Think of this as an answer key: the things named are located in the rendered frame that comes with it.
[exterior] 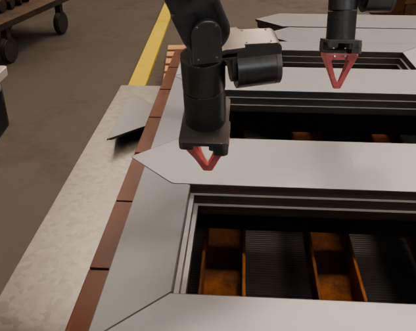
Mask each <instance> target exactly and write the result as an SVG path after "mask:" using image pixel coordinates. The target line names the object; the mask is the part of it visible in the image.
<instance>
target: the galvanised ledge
mask: <svg viewBox="0 0 416 331"><path fill-rule="evenodd" d="M160 87H161V86H145V85H121V87H120V88H119V90H118V92H117V93H116V96H115V97H114V99H113V100H112V102H111V104H110V106H109V107H108V109H107V111H106V113H105V114H104V116H103V118H102V120H101V121H100V123H99V125H98V126H97V128H96V130H95V132H94V134H93V135H92V137H91V138H90V140H89V142H88V144H87V146H86V147H85V149H84V151H83V152H82V154H81V156H80V158H79V160H78V161H77V163H76V165H75V166H74V168H73V170H72V172H71V173H70V175H69V177H68V178H67V180H66V182H65V184H64V185H63V187H62V189H61V190H60V192H59V194H58V196H57V198H56V199H55V201H54V202H53V205H52V206H51V208H50V210H49V211H48V213H47V215H46V216H45V218H44V220H43V222H42V224H41V225H40V227H39V228H38V230H37V232H36V234H35V236H34V237H33V239H32V241H31V242H30V245H29V246H28V248H27V249H26V251H25V253H24V255H23V256H22V258H21V260H20V262H19V263H18V265H17V266H16V269H15V270H14V272H13V274H12V275H11V277H10V279H9V281H8V282H7V284H6V286H5V287H4V289H3V291H2V292H1V295H0V331H65V329H66V326H67V324H68V321H69V319H70V316H71V314H72V311H73V309H74V306H75V304H76V301H77V298H78V296H79V294H80V291H81V287H82V286H83V283H84V280H85V278H86V276H87V272H88V270H90V265H91V262H92V260H93V258H94V255H95V252H96V250H97V247H98V245H99V242H100V240H101V237H102V235H103V232H104V229H105V227H106V224H107V222H108V219H109V217H110V214H111V212H112V209H113V207H114V204H115V202H116V199H117V197H118V194H119V191H120V189H121V186H122V183H123V182H124V179H125V176H126V173H127V171H128V168H129V165H130V163H131V161H132V156H133V155H134V154H135V150H136V148H137V145H138V143H139V140H140V138H141V135H142V133H143V130H144V129H141V130H138V131H135V132H132V133H130V134H127V135H124V136H121V137H118V138H116V139H112V140H106V139H107V137H108V136H109V134H110V132H111V130H112V128H113V127H114V124H115V123H116V120H117V119H118V117H119V115H120V113H121V111H122V109H123V108H124V106H125V104H126V102H127V100H128V98H129V97H134V96H138V97H141V98H142V99H145V100H147V101H149V102H151V103H153V104H154V102H155V100H156V97H157V94H158V92H159V90H160Z"/></svg>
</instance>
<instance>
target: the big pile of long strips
mask: <svg viewBox="0 0 416 331"><path fill-rule="evenodd" d="M327 15H328V14H288V13H279V14H274V15H271V16H266V17H262V18H257V19H256V22H257V25H258V27H259V28H271V29H273V30H274V32H275V34H276V36H277V38H278V40H279V41H294V42H320V38H326V32H327ZM355 39H358V40H362V43H403V44H416V16H410V15H369V14H357V20H356V36H355Z"/></svg>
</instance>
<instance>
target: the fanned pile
mask: <svg viewBox="0 0 416 331"><path fill-rule="evenodd" d="M153 105H154V104H153V103H151V102H149V101H147V100H145V99H142V98H141V97H138V96H134V97H129V98H128V100H127V102H126V104H125V106H124V108H123V109H122V111H121V113H120V115H119V117H118V119H117V120H116V123H115V124H114V127H113V128H112V130H111V132H110V134H109V136H108V137H107V139H106V140H112V139H116V138H118V137H121V136H124V135H127V134H130V133H132V132H135V131H138V130H141V129H144V128H145V125H146V123H147V120H148V118H149V115H150V112H151V110H152V107H153Z"/></svg>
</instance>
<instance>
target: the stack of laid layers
mask: <svg viewBox="0 0 416 331"><path fill-rule="evenodd" d="M321 52H322V51H282V53H281V54H282V59H283V67H298V68H325V64H324V62H323V59H322V56H321ZM352 68H361V69H392V70H416V68H415V67H414V65H412V63H411V62H410V61H409V60H408V59H407V57H406V56H405V55H404V54H403V53H382V52H361V54H358V57H357V59H356V61H355V62H354V65H353V66H352ZM225 97H227V98H230V99H231V106H230V111H232V112H282V113H309V114H359V115H385V116H416V95H401V94H372V93H317V92H288V91H234V90H225ZM189 185H190V189H189V197H188V201H187V208H186V212H185V219H184V224H183V230H182V235H181V242H180V246H179V253H178V257H177V264H176V268H175V275H174V280H173V286H172V292H170V293H175V294H187V290H188V284H189V275H190V270H191V261H192V256H193V247H194V241H195V233H196V223H197V218H198V213H205V214H224V215H259V216H277V217H313V218H331V219H366V220H385V221H416V192H391V191H372V190H334V189H314V188H276V187H240V186H222V185H192V184H189Z"/></svg>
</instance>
